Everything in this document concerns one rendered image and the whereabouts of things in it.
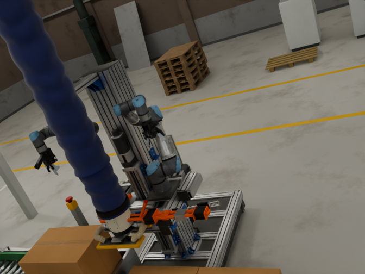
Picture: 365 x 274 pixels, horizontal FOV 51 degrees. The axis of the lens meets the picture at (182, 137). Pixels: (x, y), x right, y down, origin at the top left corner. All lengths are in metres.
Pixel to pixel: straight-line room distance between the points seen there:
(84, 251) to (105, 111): 1.05
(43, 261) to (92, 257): 0.37
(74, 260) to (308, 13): 7.25
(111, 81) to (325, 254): 2.25
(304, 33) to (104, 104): 6.59
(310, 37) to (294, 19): 0.52
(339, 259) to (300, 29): 6.28
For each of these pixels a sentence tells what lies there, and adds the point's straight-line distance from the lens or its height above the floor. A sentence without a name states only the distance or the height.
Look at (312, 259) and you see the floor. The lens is 3.55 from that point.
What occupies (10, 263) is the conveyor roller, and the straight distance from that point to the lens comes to 4.32.
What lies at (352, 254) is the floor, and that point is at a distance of 3.54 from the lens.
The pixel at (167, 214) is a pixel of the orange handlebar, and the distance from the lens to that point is 2.42.
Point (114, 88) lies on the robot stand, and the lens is 2.91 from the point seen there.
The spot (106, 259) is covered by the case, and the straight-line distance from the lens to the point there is 3.18.
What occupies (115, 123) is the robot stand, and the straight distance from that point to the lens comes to 3.05.
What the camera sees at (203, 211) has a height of 1.20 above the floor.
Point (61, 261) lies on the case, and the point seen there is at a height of 0.95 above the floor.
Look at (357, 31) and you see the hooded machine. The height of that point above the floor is 0.16.
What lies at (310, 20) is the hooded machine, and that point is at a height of 0.59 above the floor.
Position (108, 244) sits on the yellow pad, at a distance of 2.67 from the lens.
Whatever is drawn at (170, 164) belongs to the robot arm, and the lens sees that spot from 2.87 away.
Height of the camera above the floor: 2.47
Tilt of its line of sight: 22 degrees down
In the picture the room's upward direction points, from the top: 22 degrees counter-clockwise
